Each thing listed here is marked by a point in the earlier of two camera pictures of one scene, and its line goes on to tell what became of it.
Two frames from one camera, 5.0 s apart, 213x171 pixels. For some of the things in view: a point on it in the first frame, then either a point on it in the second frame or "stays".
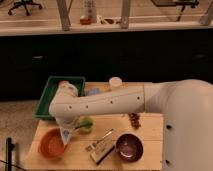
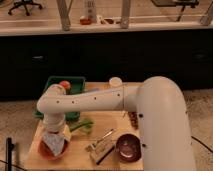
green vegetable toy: (85, 124) stays
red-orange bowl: (51, 143) stays
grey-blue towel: (66, 134) → (55, 142)
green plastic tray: (42, 109) stays
